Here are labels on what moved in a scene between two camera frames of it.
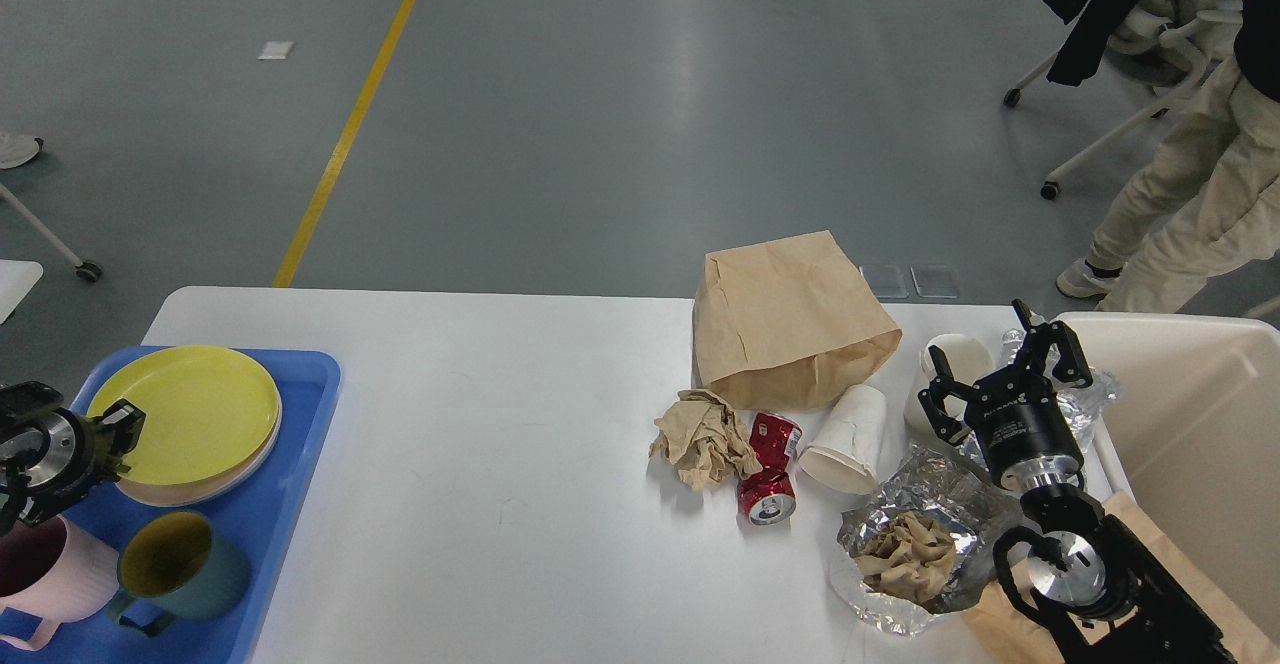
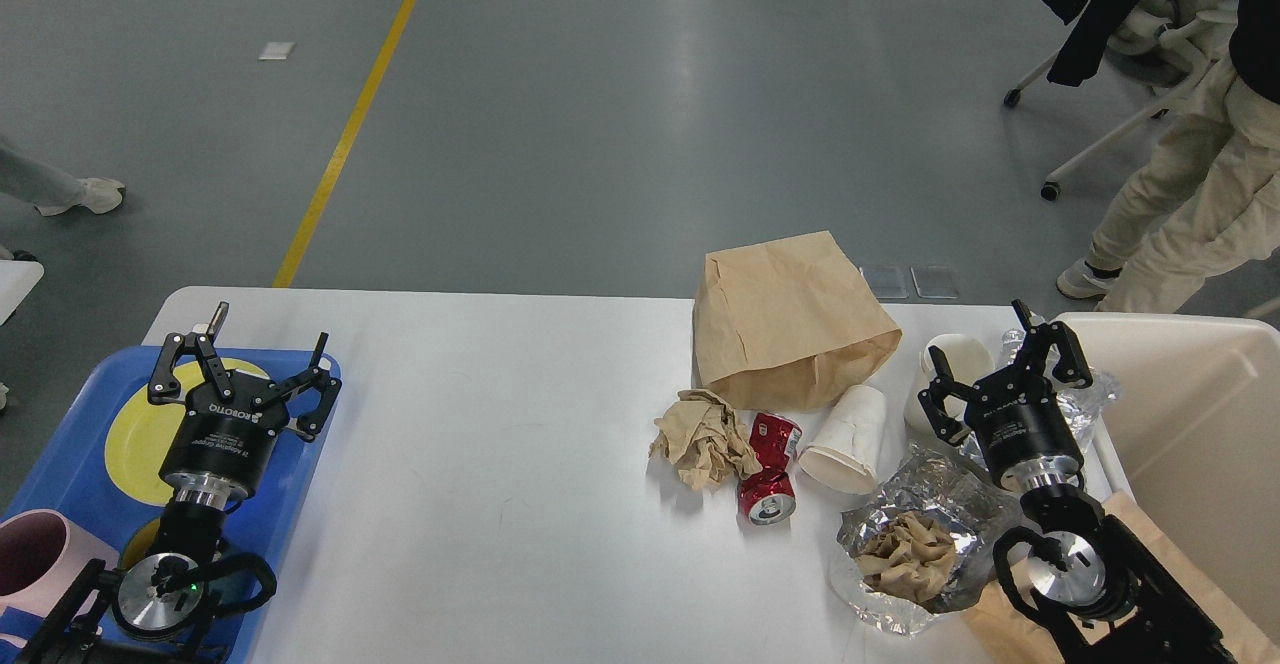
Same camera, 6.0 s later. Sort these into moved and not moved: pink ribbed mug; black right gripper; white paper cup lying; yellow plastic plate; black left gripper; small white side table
Moved: yellow plastic plate; black left gripper
Not moved: small white side table; pink ribbed mug; black right gripper; white paper cup lying
